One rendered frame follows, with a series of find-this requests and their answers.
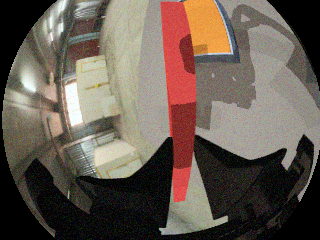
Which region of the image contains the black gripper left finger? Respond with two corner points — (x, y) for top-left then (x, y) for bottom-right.
(75, 137), (173, 228)

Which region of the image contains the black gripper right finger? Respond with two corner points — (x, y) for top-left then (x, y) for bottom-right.
(193, 135), (287, 220)

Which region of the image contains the red rectangular panel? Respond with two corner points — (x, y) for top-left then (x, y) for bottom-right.
(161, 1), (197, 201)

